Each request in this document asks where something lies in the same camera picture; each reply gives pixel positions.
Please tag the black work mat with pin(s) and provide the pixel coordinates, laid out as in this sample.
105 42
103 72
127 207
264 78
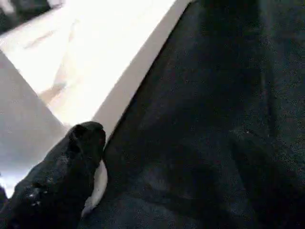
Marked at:
202 107

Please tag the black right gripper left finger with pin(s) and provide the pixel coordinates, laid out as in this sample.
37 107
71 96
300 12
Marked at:
59 179

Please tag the white plastic table top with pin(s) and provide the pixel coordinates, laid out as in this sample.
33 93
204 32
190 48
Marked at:
95 47

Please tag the white plastic table leg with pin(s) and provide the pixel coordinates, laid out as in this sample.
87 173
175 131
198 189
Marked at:
23 119

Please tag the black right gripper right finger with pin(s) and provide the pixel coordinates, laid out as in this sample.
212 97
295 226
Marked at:
269 186

